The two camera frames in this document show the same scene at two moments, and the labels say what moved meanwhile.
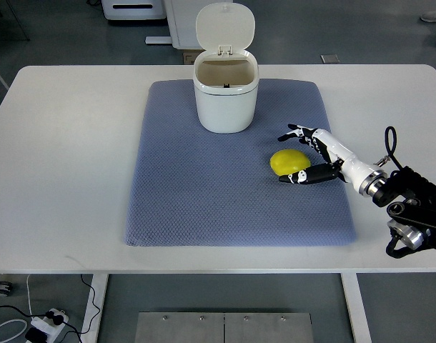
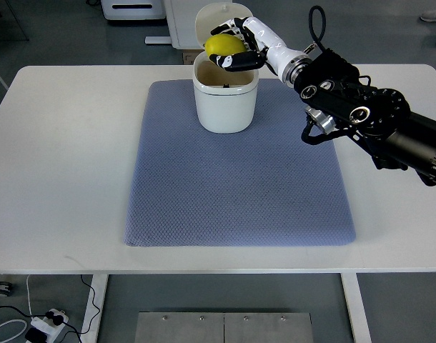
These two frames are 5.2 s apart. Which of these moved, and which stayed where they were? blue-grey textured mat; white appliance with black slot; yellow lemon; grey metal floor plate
Moved: yellow lemon
Stayed: grey metal floor plate; white appliance with black slot; blue-grey textured mat
